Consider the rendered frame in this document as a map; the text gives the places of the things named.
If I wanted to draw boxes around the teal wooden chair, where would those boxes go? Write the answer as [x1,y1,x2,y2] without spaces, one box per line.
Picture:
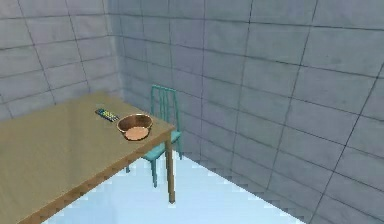
[125,84,184,189]

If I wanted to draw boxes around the copper brown bowl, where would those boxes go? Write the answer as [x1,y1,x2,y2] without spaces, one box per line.
[116,113,154,142]

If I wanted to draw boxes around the black remote control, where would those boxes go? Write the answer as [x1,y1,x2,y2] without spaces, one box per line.
[94,108,120,123]

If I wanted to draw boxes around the brown wooden table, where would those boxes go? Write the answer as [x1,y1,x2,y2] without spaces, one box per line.
[0,91,177,224]

